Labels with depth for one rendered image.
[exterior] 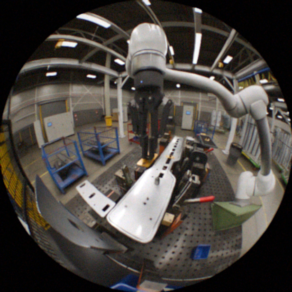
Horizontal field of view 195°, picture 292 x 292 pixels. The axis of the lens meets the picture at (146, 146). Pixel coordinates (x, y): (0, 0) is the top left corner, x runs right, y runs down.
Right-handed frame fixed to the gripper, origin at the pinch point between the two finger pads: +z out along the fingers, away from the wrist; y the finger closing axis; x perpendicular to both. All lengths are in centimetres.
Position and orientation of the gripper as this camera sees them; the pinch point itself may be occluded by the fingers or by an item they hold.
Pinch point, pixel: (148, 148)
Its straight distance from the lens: 25.7
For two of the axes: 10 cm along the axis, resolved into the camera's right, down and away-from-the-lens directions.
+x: -4.6, 3.5, -8.2
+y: -8.9, -1.8, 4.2
